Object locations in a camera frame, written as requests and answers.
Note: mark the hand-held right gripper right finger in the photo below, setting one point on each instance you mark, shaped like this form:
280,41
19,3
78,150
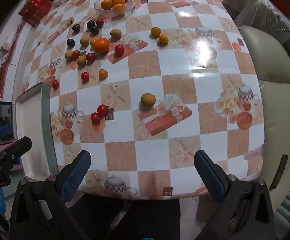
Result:
209,177

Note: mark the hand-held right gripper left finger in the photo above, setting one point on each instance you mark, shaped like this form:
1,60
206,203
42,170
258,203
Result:
75,177

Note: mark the white tray with green rim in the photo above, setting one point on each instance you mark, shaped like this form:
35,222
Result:
32,130

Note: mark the tan longan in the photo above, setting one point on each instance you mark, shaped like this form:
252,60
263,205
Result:
84,40
81,60
115,33
148,99
68,54

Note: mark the small orange kumquat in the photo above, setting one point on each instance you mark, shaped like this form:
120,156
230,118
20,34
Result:
163,38
103,73
155,31
107,4
118,9
92,41
119,0

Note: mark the checkered printed tablecloth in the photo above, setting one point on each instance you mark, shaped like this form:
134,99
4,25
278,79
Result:
174,92

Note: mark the cream leather sofa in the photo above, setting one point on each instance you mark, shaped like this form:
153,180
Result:
274,110

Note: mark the dark purple grape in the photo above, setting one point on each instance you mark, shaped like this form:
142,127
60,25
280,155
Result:
70,42
94,29
76,28
90,24

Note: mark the large orange tangerine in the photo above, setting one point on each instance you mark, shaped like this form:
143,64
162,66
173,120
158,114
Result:
101,45

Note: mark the clear glass bowl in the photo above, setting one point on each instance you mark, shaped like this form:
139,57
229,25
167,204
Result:
115,11

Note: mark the grey cushion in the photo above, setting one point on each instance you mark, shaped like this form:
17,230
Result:
259,12

